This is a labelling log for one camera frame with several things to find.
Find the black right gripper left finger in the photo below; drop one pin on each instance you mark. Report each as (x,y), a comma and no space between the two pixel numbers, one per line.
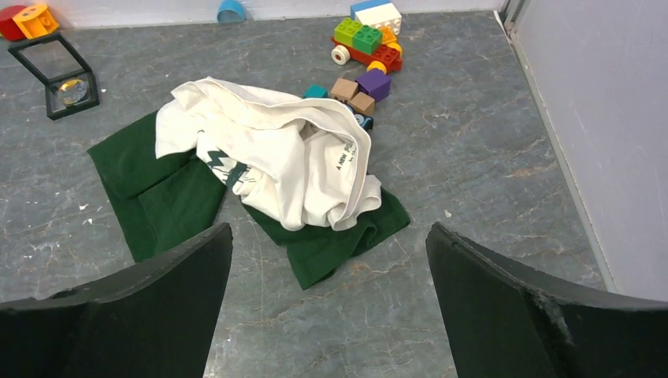
(155,318)

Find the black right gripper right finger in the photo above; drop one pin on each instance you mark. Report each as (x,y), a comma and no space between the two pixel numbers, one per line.
(507,319)

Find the white and green t-shirt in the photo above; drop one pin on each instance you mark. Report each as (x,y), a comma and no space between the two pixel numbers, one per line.
(299,166)

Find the black clear brooch case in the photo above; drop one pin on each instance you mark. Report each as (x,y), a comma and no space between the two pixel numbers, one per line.
(52,60)

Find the black blue patterned block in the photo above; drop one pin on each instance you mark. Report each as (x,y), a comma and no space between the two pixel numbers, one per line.
(364,121)

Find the brown cube block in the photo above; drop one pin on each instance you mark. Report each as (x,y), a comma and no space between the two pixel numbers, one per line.
(363,103)

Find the purple cube block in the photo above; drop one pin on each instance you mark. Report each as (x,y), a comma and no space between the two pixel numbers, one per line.
(375,84)

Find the teal cube block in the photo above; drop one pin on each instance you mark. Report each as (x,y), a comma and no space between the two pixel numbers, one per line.
(316,91)

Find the tan cube block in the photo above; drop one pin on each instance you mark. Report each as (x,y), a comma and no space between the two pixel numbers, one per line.
(344,90)

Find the colourful brick toy train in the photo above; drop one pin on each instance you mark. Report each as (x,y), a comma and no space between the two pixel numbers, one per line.
(376,48)

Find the blue cylinder toy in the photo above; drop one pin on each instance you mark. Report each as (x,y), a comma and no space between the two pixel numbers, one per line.
(231,12)

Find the red cylinder toy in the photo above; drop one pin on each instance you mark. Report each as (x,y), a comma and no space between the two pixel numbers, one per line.
(8,27)

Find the white blue brick block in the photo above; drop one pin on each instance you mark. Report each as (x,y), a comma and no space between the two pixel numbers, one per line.
(377,13)

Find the orange ring toy block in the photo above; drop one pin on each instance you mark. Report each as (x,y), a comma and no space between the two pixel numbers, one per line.
(36,21)

